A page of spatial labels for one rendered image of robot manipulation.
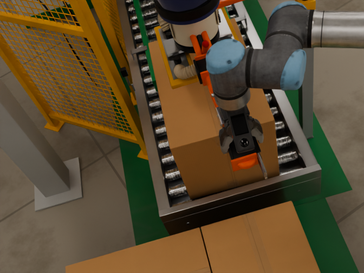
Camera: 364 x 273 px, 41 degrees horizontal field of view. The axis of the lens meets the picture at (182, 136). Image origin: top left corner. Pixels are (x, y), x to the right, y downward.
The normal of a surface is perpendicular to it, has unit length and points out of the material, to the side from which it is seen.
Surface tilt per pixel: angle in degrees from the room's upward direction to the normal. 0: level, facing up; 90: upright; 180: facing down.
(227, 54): 5
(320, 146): 0
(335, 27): 40
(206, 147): 90
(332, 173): 0
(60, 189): 90
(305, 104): 90
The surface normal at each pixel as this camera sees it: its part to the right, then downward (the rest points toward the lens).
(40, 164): 0.20, 0.77
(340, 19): -0.27, -0.33
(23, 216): -0.21, -0.57
